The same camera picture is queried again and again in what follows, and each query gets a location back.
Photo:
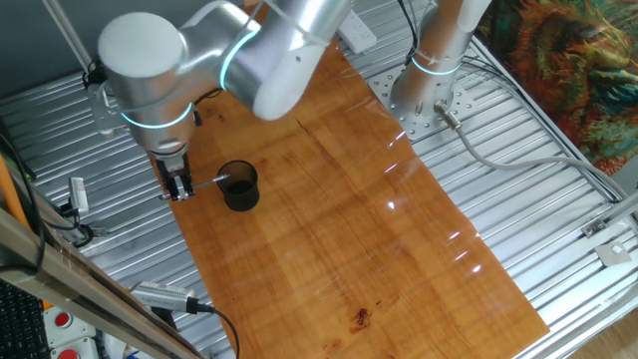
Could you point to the small metal corner bracket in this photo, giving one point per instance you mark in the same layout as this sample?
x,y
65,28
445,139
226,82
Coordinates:
x,y
593,228

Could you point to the grey metal plate with hole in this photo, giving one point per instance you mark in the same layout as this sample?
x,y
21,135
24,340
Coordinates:
x,y
605,256

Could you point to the colourful patterned cloth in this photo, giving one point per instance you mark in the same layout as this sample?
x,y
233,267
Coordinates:
x,y
573,75

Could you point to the silver depth camera with label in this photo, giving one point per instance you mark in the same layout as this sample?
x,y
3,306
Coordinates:
x,y
79,195

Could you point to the orange rod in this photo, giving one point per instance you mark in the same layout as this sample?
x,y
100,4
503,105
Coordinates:
x,y
10,194

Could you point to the metal stand pole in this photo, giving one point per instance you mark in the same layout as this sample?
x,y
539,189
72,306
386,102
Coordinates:
x,y
62,30

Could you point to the black mesh pen holder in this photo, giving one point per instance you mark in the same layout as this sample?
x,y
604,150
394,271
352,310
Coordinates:
x,y
241,197

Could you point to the black keyboard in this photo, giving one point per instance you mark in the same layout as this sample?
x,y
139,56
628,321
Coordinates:
x,y
20,324

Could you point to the metal frame bar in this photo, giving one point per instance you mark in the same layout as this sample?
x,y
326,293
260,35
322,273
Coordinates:
x,y
99,304

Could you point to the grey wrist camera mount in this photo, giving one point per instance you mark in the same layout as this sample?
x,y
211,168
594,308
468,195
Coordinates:
x,y
102,114

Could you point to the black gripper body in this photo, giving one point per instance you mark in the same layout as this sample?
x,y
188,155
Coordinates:
x,y
172,164

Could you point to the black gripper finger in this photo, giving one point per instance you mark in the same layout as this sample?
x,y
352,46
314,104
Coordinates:
x,y
168,187
183,187

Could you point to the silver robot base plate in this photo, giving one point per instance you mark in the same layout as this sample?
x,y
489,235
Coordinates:
x,y
423,127

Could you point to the white power strip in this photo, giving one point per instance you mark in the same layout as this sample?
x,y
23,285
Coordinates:
x,y
358,32

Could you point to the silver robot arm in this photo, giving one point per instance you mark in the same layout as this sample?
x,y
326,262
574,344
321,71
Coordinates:
x,y
279,55

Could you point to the grey box with red button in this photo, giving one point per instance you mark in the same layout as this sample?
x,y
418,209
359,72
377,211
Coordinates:
x,y
70,324
75,351

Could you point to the black and silver pen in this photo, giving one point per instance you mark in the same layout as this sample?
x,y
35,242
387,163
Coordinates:
x,y
209,181

